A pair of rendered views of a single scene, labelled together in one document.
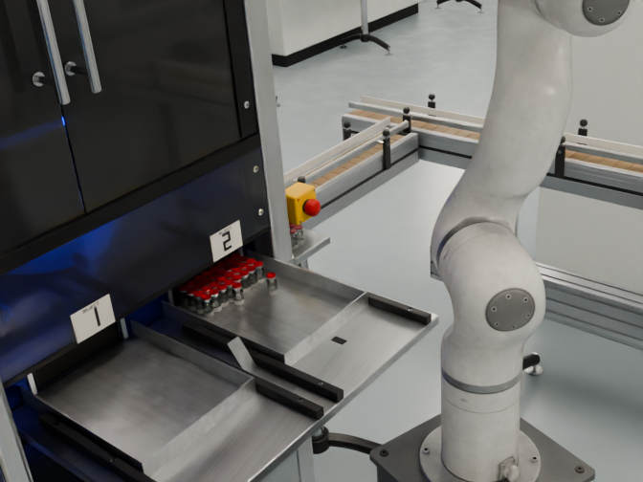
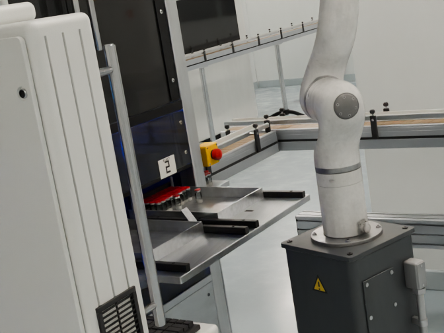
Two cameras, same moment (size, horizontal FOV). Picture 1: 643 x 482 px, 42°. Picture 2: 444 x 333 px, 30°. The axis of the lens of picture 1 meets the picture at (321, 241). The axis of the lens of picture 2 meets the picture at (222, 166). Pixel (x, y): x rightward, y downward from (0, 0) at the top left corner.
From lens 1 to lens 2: 1.13 m
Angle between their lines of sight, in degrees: 17
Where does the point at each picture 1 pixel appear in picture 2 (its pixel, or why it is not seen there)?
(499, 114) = (325, 10)
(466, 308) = (324, 109)
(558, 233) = not seen: hidden behind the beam
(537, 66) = not seen: outside the picture
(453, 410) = (326, 191)
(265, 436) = (215, 244)
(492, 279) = (334, 90)
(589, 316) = (415, 238)
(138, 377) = not seen: hidden behind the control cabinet
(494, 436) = (351, 202)
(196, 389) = (165, 237)
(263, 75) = (181, 63)
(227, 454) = (194, 252)
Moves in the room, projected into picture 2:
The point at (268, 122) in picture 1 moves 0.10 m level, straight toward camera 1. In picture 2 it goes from (185, 94) to (190, 97)
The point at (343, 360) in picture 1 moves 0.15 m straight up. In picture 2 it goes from (254, 215) to (246, 166)
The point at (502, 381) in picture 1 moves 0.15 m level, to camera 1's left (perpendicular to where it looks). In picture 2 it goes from (350, 164) to (293, 174)
